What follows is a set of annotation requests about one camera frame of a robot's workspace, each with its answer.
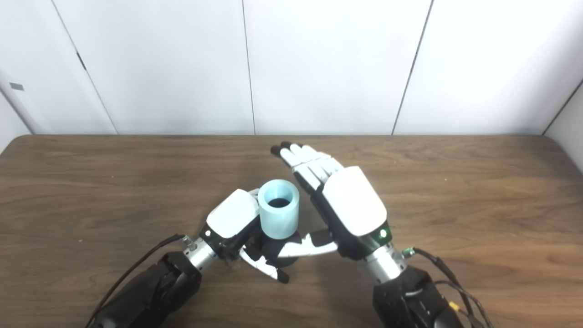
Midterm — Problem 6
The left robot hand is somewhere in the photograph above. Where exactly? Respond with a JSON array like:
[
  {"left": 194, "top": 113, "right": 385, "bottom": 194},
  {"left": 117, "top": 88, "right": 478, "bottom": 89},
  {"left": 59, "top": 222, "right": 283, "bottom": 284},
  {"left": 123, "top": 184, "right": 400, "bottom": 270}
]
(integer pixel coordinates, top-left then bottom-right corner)
[{"left": 199, "top": 188, "right": 290, "bottom": 284}]

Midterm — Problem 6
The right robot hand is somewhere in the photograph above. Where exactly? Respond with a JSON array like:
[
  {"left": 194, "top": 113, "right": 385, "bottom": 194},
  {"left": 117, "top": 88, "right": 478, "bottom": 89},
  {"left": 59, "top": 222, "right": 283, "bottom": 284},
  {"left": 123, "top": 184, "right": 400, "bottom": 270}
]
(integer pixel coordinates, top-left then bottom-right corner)
[{"left": 262, "top": 141, "right": 393, "bottom": 261}]

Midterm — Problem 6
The light-blue hose piece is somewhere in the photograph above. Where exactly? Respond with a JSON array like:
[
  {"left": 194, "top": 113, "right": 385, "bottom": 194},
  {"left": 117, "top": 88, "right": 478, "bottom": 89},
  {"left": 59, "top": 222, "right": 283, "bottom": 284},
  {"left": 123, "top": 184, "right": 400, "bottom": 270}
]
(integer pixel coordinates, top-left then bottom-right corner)
[{"left": 258, "top": 179, "right": 300, "bottom": 240}]

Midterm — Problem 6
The black flared nozzle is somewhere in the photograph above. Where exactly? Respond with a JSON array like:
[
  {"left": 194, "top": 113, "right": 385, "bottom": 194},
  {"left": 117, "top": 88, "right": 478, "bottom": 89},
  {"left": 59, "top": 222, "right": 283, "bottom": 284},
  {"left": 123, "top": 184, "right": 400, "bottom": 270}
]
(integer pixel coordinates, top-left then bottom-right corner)
[{"left": 248, "top": 230, "right": 303, "bottom": 269}]

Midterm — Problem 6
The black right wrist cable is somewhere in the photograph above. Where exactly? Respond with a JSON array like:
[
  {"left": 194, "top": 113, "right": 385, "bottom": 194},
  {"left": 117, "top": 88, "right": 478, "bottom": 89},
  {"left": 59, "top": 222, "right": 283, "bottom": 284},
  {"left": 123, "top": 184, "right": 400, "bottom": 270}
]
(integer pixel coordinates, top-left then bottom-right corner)
[{"left": 401, "top": 247, "right": 495, "bottom": 328}]

